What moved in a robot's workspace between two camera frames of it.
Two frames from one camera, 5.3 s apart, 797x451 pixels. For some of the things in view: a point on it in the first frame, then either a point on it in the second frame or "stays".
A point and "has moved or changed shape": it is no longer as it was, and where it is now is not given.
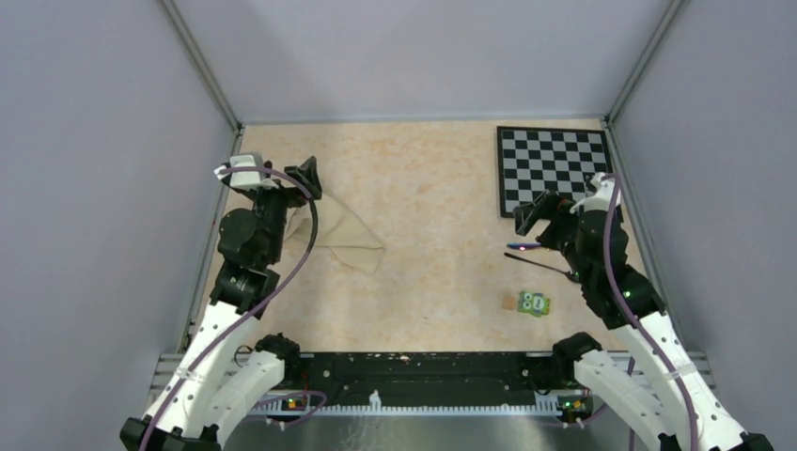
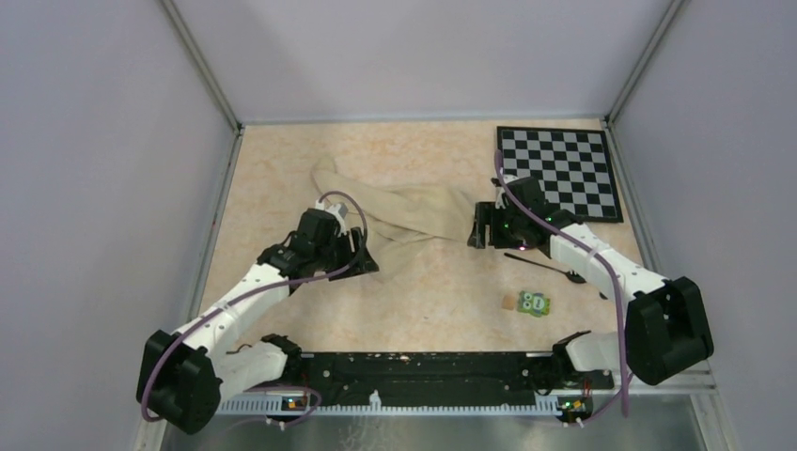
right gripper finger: (554, 201) -> (485, 213)
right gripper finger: (524, 217) -> (476, 238)
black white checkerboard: (532, 161) stays
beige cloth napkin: (351, 243) has moved or changed shape
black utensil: (567, 273) stays
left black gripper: (309, 168) -> (344, 240)
